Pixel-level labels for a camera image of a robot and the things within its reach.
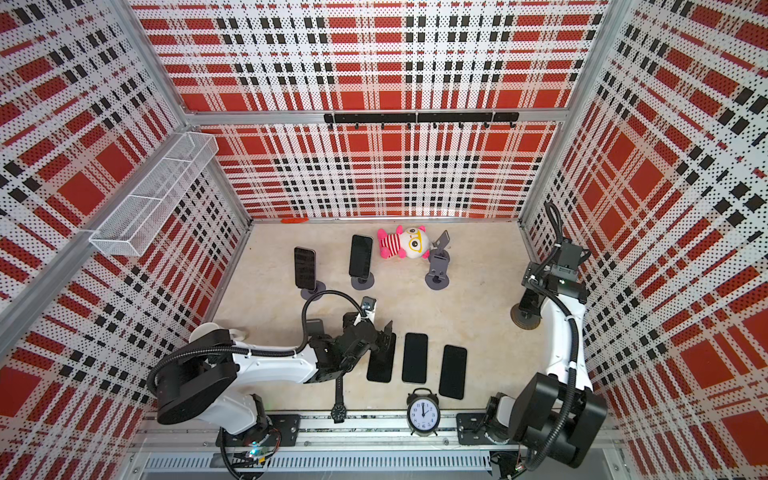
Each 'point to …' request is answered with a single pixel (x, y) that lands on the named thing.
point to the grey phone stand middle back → (363, 283)
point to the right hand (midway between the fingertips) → (549, 278)
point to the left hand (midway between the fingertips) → (377, 322)
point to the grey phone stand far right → (524, 319)
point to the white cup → (207, 327)
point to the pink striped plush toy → (411, 242)
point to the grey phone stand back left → (319, 288)
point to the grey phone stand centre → (438, 278)
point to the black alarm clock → (423, 412)
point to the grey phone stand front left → (314, 327)
